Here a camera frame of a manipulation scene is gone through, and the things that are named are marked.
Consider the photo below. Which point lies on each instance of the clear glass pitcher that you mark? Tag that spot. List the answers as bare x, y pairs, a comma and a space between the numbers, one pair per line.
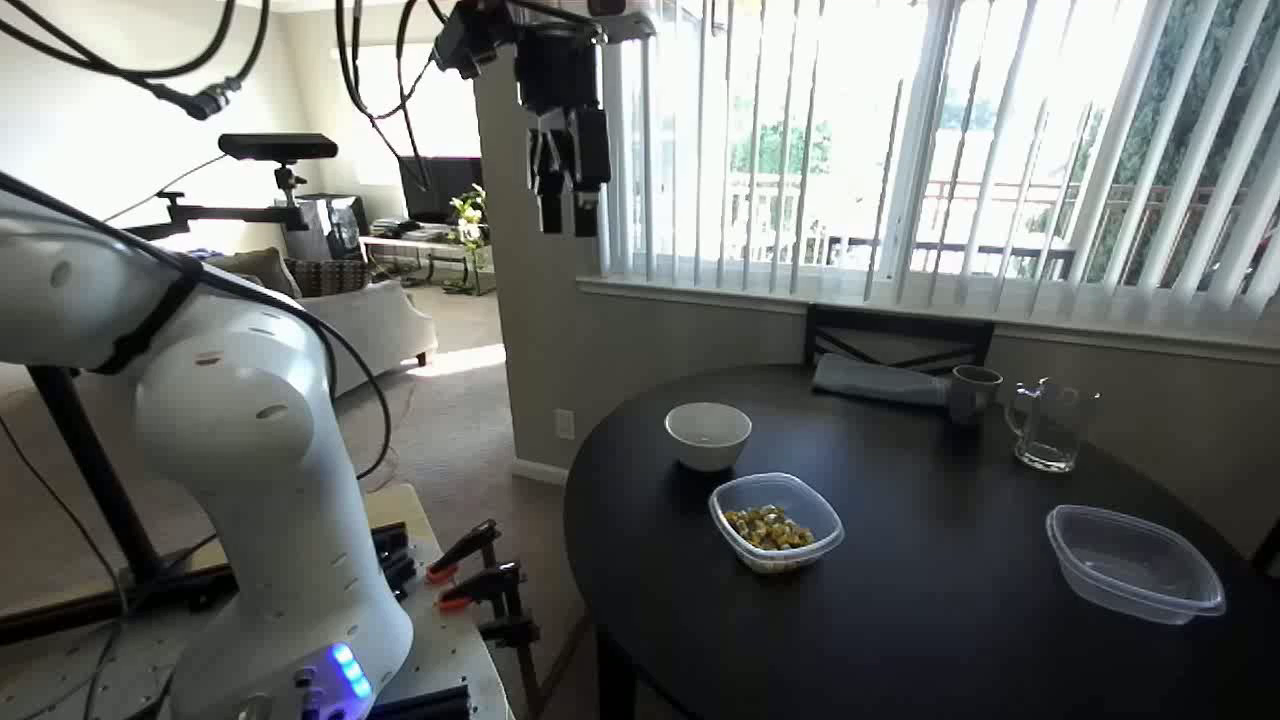
1048, 421

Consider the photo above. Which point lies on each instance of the black camera on tripod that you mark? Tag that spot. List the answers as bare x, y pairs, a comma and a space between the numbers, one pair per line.
284, 149

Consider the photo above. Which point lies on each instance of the white bowl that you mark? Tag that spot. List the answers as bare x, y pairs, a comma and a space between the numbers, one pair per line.
708, 433

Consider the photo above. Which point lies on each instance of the white vertical window blinds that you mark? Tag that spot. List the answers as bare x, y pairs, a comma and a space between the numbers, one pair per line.
1031, 158

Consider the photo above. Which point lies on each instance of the dark grey mug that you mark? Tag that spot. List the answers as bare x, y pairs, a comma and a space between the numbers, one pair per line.
975, 393

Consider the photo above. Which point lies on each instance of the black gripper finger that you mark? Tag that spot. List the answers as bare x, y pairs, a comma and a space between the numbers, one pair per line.
551, 204
584, 204

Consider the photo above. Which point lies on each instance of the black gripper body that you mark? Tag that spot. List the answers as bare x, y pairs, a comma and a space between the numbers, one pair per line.
559, 84

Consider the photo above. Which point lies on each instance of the black television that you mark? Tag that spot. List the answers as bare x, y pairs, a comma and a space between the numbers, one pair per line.
435, 183

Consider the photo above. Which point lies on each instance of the red black clamp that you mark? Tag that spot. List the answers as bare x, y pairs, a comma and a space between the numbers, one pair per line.
501, 583
479, 541

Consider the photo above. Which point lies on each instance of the red black clamp upper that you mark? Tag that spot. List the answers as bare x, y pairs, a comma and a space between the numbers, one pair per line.
479, 541

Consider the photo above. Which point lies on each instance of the black chair back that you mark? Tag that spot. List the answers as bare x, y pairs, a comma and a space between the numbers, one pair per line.
898, 336

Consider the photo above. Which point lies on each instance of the empty clear plastic container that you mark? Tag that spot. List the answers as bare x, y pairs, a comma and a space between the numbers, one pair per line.
1132, 566

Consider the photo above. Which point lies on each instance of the folded grey cloth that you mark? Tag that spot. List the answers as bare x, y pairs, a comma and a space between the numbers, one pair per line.
878, 381

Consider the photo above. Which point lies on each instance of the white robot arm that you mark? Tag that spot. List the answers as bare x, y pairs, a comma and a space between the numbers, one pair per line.
235, 401

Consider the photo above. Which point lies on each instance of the round black table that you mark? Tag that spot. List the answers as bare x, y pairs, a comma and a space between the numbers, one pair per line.
941, 603

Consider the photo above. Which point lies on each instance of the clear lunch box with candy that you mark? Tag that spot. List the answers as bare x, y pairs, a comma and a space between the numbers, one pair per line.
775, 522

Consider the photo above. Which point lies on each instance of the black stand pole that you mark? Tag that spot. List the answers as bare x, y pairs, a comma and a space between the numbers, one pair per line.
58, 390

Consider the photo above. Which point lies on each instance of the red black clamp lower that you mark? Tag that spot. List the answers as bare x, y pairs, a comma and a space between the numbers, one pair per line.
501, 583

